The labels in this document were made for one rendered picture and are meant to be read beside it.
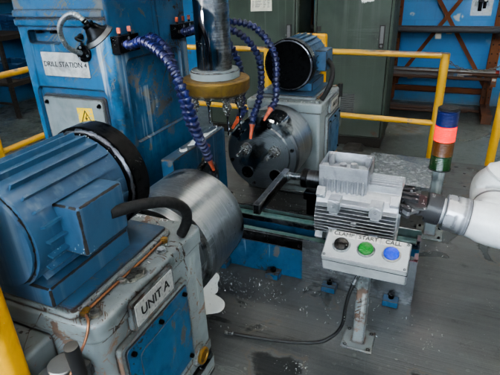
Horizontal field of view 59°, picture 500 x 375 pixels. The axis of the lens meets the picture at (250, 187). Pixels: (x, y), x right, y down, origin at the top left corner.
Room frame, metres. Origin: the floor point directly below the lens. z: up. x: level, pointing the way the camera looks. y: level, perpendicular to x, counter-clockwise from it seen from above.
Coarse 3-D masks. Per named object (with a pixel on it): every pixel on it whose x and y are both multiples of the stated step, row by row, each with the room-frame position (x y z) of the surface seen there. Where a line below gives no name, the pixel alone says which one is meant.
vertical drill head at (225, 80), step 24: (192, 0) 1.17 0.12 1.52; (216, 0) 1.14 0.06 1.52; (216, 24) 1.14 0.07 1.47; (216, 48) 1.14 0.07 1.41; (192, 72) 1.16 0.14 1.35; (216, 72) 1.13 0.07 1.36; (240, 72) 1.23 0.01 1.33; (192, 96) 1.12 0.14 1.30; (216, 96) 1.09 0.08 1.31; (240, 96) 1.19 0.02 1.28; (240, 120) 1.20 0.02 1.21
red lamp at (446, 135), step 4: (436, 128) 1.22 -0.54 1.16; (440, 128) 1.20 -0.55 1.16; (444, 128) 1.20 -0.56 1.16; (448, 128) 1.19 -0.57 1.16; (452, 128) 1.19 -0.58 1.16; (456, 128) 1.20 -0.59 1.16; (436, 132) 1.21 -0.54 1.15; (440, 132) 1.20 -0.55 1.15; (444, 132) 1.19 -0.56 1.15; (448, 132) 1.19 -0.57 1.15; (452, 132) 1.19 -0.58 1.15; (436, 136) 1.21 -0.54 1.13; (440, 136) 1.20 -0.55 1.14; (444, 136) 1.19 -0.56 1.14; (448, 136) 1.19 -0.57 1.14; (452, 136) 1.19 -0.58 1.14; (436, 140) 1.21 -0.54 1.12; (440, 140) 1.20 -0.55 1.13; (444, 140) 1.19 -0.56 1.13; (448, 140) 1.19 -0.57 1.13; (452, 140) 1.19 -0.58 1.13
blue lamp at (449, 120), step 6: (438, 114) 1.22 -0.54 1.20; (444, 114) 1.20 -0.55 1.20; (450, 114) 1.19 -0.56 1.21; (456, 114) 1.19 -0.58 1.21; (438, 120) 1.21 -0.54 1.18; (444, 120) 1.20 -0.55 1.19; (450, 120) 1.19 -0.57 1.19; (456, 120) 1.19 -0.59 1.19; (444, 126) 1.20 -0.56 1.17; (450, 126) 1.19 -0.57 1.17; (456, 126) 1.20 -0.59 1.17
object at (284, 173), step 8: (280, 176) 1.20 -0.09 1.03; (288, 176) 1.23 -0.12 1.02; (272, 184) 1.15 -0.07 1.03; (280, 184) 1.17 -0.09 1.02; (264, 192) 1.10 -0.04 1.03; (272, 192) 1.12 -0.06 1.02; (256, 200) 1.06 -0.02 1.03; (264, 200) 1.06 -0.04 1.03; (256, 208) 1.03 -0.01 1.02; (264, 208) 1.06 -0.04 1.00
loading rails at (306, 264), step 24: (264, 216) 1.17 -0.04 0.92; (288, 216) 1.16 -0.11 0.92; (312, 216) 1.14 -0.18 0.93; (240, 240) 1.08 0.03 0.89; (264, 240) 1.05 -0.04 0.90; (288, 240) 1.02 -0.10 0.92; (312, 240) 1.02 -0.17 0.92; (408, 240) 1.00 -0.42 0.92; (240, 264) 1.08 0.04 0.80; (264, 264) 1.05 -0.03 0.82; (288, 264) 1.02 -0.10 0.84; (312, 264) 0.99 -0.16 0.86; (336, 288) 0.95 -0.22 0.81; (384, 288) 0.91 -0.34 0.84; (408, 288) 0.89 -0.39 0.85
